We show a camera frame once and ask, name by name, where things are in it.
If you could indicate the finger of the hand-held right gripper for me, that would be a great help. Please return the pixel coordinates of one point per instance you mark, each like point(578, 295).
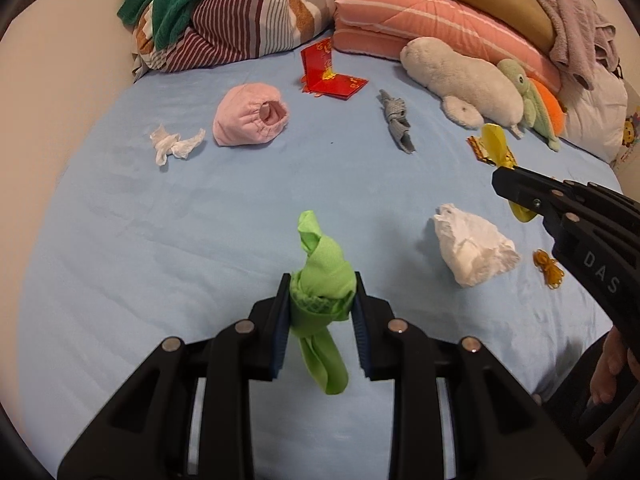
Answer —
point(595, 260)
point(530, 187)

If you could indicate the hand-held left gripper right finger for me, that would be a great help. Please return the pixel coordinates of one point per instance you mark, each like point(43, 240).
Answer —
point(361, 340)

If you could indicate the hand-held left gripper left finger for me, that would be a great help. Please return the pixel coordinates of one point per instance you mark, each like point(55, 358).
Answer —
point(280, 340)

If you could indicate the yellow plastic wrapper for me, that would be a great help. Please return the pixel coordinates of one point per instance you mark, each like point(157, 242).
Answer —
point(492, 142)

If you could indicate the green cloth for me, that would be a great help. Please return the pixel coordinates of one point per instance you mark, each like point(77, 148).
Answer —
point(322, 270)

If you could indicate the grey sock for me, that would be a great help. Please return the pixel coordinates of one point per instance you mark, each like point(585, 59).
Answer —
point(395, 115)

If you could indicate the red paper envelope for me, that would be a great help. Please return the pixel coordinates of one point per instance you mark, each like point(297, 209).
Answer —
point(330, 82)

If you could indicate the pink elastic cloth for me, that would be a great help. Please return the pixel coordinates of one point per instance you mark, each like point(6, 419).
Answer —
point(240, 115)

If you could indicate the person's right hand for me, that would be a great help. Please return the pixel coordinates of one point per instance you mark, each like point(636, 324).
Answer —
point(607, 370)

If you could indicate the red snack wrapper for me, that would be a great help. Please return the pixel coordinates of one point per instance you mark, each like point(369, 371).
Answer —
point(475, 147)

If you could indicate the crumpled white paper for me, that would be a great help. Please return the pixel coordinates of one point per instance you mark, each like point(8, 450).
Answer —
point(470, 245)

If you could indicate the green turtle plush orange shell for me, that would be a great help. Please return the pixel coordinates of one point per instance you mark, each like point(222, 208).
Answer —
point(525, 95)

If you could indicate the white pillow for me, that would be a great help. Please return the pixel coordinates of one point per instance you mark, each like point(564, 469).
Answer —
point(595, 115)

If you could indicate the white plush seal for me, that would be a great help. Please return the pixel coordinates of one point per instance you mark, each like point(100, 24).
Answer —
point(460, 80)

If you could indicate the blue bed sheet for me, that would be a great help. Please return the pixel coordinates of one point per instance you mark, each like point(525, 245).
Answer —
point(200, 220)

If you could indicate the person's dark clothing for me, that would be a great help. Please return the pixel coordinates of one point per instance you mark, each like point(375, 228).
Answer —
point(575, 410)

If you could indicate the mauve towel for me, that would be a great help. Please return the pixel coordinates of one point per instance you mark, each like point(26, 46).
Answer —
point(570, 10)

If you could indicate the pink striped quilt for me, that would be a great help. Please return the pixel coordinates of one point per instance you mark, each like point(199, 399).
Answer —
point(400, 10)

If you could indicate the crumpled white tissue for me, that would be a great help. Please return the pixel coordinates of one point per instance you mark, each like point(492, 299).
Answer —
point(172, 145)

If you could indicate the brown striped quilt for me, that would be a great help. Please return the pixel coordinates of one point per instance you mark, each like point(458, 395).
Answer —
point(240, 15)

